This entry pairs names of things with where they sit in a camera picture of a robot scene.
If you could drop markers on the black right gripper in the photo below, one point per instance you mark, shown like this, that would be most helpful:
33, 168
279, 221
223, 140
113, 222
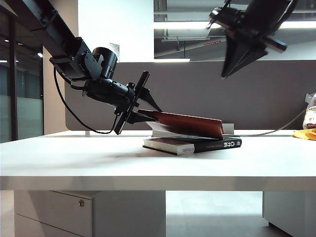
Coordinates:
259, 17

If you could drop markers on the grey fabric desk partition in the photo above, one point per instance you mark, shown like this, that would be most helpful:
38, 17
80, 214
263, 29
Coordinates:
247, 103

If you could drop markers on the round metal drawer lock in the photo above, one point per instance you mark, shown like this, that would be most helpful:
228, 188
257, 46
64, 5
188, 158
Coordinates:
81, 203

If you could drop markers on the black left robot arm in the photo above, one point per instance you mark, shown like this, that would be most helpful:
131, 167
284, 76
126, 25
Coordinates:
56, 27

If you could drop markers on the silver partition support bracket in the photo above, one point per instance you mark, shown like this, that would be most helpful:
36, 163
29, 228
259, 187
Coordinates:
87, 134

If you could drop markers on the metal wall plate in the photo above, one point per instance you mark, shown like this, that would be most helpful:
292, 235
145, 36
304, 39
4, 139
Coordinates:
114, 46

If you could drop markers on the white plastic snack bag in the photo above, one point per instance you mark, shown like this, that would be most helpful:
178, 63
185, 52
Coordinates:
311, 118

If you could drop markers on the yellow cloth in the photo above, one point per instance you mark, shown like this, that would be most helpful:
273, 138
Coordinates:
306, 135

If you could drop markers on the red leather-bound book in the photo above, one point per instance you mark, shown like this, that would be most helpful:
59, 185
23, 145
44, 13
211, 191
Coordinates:
192, 124

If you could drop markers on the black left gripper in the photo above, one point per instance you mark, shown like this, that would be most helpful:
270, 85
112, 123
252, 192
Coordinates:
106, 91

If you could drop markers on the black hardcover book white pages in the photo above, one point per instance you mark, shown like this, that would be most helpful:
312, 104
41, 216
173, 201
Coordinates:
209, 147

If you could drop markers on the short ceiling light strip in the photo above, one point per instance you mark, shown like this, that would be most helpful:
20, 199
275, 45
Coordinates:
172, 60

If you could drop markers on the red ceiling sign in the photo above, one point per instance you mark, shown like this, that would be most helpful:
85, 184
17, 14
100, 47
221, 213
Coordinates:
211, 44

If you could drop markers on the dark framed glass partition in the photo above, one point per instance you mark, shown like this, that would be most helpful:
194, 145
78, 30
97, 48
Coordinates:
27, 111

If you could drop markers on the white drawer cabinet with lock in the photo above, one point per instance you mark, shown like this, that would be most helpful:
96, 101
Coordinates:
61, 217

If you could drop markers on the plain white cabinet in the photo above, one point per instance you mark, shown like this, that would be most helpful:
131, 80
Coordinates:
291, 209

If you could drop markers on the long ceiling light strip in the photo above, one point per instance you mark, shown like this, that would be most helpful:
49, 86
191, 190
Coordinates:
182, 25

